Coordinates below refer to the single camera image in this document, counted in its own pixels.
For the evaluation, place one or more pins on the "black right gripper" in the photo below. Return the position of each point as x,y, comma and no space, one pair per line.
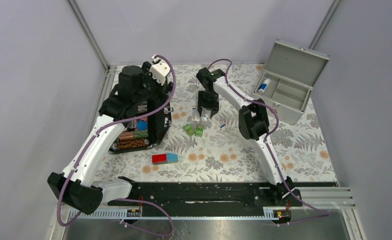
214,107

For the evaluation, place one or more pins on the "black case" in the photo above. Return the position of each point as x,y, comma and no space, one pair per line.
145,132

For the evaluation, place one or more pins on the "white bandage roll blue label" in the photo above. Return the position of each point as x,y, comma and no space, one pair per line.
262,87

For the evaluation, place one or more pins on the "grey metal box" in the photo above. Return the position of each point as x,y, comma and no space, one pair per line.
298,63

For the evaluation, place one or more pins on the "grey plastic tray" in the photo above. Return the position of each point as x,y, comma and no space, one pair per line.
285,91

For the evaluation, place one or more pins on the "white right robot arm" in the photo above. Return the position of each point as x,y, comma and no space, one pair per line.
253,124

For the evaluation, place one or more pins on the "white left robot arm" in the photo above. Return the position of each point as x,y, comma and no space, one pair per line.
75,185

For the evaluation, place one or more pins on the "white flat wrapped bandage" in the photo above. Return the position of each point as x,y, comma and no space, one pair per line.
197,117

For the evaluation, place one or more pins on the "green wind oil box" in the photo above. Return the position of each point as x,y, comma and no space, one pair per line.
199,130

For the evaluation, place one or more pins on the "red blue box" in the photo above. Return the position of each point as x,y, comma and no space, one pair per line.
166,158

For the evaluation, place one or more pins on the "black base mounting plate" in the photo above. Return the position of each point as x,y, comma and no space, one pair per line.
208,199

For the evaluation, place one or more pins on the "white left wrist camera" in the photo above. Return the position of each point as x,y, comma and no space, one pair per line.
160,69

